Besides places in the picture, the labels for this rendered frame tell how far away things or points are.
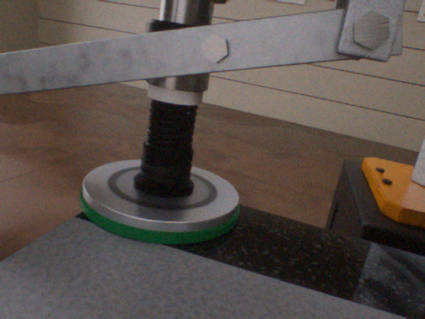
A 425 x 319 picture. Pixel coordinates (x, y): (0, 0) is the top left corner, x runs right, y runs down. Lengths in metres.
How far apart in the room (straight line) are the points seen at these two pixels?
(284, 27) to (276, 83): 6.05
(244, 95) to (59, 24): 4.22
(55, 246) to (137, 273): 0.09
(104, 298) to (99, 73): 0.25
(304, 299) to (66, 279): 0.23
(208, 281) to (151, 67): 0.24
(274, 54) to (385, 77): 5.93
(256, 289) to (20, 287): 0.22
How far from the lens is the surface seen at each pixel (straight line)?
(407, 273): 0.52
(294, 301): 0.39
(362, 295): 0.44
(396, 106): 6.36
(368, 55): 0.38
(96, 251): 0.42
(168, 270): 0.39
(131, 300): 0.35
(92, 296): 0.36
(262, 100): 6.51
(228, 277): 0.40
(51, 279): 0.38
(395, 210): 0.99
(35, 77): 0.50
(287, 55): 0.40
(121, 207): 0.45
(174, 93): 0.45
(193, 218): 0.44
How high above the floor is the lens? 1.08
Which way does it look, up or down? 17 degrees down
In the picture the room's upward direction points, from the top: 10 degrees clockwise
